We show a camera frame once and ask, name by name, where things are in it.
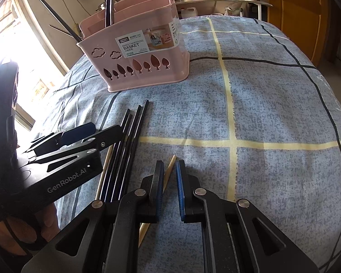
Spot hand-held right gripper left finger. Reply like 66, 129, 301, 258
21, 160, 165, 273

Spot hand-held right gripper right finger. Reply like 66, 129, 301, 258
175, 159, 320, 273

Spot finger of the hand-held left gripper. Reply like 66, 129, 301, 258
28, 124, 124, 174
22, 122, 97, 154

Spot wooden chopstick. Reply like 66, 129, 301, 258
95, 144, 115, 201
138, 155, 177, 247

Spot bundle of dark chopsticks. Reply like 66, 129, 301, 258
106, 114, 133, 203

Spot black chopsticks bundle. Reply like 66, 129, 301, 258
119, 99, 149, 200

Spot pink plastic basket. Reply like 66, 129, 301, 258
76, 0, 190, 93

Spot person's left hand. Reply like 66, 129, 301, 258
35, 203, 60, 243

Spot steel steamer pot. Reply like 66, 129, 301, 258
98, 0, 123, 12

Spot sliding glass door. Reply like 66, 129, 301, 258
0, 0, 72, 137

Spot white plastic jug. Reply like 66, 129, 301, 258
180, 7, 200, 20

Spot metal kitchen counter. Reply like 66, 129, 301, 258
173, 0, 273, 25

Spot wooden door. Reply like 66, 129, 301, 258
266, 0, 331, 69

